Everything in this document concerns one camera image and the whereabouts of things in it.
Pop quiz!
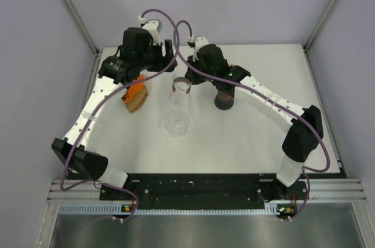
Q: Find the orange coffee filter box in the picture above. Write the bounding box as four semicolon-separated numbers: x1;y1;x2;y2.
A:
122;82;148;113

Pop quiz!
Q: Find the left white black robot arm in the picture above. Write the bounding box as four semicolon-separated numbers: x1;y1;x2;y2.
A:
52;20;176;199

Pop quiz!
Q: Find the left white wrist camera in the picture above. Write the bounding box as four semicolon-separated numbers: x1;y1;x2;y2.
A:
138;16;162;45

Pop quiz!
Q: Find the dark carafe with red lid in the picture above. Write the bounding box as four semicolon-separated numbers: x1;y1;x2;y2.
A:
214;91;234;111

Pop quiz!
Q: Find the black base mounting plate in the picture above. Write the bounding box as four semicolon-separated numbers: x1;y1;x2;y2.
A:
99;173;308;210

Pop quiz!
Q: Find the clear glass dripper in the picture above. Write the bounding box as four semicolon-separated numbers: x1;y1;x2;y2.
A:
161;108;193;138

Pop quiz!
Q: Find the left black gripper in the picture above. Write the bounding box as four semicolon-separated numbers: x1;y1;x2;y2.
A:
136;39;176;72

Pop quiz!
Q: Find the right aluminium frame post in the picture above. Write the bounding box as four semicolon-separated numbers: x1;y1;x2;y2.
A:
303;0;340;54

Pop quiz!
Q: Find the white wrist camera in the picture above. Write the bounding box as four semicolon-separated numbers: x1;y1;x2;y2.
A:
138;16;162;45
187;36;209;55

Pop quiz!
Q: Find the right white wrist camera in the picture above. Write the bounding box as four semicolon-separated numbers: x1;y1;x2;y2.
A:
187;36;209;55

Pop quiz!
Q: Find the left aluminium frame post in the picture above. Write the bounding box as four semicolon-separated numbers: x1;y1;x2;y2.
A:
61;0;100;56

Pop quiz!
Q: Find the grey slotted cable duct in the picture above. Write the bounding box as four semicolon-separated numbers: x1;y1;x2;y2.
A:
60;202;296;216

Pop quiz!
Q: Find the clear glass flask with coffee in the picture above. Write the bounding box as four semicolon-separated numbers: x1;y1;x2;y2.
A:
169;74;192;112

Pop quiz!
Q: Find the aluminium frame post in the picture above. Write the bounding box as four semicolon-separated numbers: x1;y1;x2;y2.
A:
61;0;100;56
303;0;340;54

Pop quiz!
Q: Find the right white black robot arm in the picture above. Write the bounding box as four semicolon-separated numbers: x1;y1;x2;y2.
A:
185;38;323;199

